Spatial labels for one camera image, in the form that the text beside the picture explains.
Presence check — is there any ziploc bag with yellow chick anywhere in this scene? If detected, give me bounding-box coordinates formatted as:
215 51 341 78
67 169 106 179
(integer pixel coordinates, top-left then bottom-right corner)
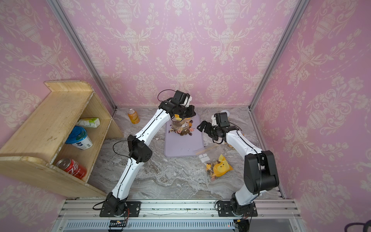
196 144 233 181

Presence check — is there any clear ziploc bag of cookies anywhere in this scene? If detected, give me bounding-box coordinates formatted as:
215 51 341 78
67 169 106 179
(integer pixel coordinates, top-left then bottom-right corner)
170 114 193 134

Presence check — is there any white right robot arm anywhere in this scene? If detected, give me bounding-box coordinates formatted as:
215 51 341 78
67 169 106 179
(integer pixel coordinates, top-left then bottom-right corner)
197 112 279 215

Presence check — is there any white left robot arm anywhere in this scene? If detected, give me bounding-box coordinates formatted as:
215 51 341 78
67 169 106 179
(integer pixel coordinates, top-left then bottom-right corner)
103 90 196 217

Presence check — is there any pile of assorted cookies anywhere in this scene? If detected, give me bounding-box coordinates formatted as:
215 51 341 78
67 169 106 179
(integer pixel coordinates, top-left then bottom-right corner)
169 119 195 136

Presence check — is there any yellow tin can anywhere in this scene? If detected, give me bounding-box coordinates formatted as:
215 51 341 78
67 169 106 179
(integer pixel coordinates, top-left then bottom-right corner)
220 110 231 118

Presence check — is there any lilac plastic tray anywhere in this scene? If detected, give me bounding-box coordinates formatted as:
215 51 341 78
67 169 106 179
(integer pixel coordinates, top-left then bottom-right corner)
164 115 204 158

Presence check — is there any orange Schweppes soda can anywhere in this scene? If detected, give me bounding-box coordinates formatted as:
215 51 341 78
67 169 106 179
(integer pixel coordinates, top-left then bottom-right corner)
128 109 140 124

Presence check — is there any green white carton box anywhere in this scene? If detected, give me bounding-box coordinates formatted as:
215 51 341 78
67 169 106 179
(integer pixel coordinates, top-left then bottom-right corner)
76 118 100 128

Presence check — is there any blue lid white tub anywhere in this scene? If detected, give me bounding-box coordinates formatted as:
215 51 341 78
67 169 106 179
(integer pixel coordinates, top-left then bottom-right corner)
65 126 93 150

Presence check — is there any red soda can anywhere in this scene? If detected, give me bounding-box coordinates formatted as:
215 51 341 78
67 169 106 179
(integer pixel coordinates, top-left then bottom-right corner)
56 158 87 179

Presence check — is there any wooden shelf unit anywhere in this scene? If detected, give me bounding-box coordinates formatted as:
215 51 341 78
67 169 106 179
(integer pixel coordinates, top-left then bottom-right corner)
1 81 123 198

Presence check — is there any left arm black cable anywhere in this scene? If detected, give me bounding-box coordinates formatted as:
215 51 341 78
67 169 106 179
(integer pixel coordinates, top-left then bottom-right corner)
112 89 177 201

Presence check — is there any aluminium frame post left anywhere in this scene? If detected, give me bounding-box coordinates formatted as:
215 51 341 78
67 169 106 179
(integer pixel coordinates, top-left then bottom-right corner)
47 0 117 112

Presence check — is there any aluminium frame post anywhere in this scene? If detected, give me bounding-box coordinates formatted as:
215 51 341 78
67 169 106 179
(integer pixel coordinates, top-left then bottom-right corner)
47 0 117 112
249 0 310 112

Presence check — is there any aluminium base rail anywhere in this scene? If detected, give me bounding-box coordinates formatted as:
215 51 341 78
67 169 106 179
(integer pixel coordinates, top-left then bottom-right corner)
52 199 305 232

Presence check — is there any aluminium frame post right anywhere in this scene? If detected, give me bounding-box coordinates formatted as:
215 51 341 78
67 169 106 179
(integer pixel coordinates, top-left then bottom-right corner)
249 0 310 112

